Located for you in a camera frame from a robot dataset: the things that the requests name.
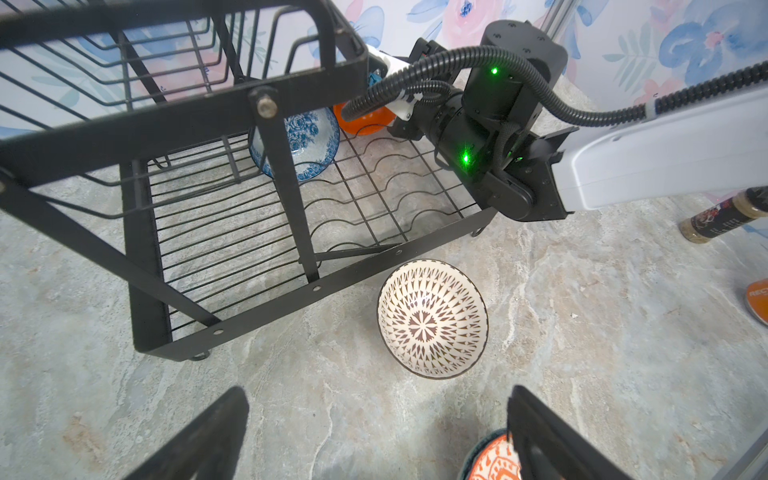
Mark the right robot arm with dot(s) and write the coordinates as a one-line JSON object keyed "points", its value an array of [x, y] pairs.
{"points": [[707, 137]]}

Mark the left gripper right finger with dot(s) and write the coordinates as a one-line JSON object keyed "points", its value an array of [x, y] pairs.
{"points": [[547, 447]]}

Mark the black wire dish rack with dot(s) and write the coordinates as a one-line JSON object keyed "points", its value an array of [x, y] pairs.
{"points": [[147, 139]]}

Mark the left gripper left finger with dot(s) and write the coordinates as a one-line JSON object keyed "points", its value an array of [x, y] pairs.
{"points": [[207, 448]]}

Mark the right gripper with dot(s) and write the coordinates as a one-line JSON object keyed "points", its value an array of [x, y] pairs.
{"points": [[512, 76]]}

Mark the orange bowl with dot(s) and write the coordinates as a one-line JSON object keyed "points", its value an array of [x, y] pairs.
{"points": [[365, 125]]}

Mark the white brown patterned bowl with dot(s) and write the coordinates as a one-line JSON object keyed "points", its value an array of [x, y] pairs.
{"points": [[432, 319]]}

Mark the blue floral bowl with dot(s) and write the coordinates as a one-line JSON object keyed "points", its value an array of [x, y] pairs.
{"points": [[314, 139]]}

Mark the dark cap spice bottle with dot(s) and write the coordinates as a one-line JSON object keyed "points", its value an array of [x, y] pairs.
{"points": [[732, 213]]}

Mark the red white patterned bowl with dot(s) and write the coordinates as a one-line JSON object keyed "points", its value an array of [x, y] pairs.
{"points": [[493, 457]]}

